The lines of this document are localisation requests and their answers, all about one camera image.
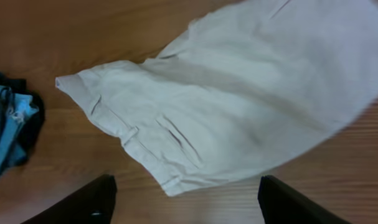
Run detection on beige khaki shorts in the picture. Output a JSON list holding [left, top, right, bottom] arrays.
[[55, 0, 378, 196]]

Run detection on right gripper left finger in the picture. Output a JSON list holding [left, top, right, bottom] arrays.
[[23, 174, 117, 224]]

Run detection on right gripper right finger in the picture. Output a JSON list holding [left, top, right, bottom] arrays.
[[258, 175, 349, 224]]

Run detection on dark navy folded garment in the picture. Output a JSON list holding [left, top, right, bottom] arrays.
[[0, 72, 45, 166]]

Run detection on blue denim jeans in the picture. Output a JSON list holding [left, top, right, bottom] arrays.
[[0, 85, 39, 176]]

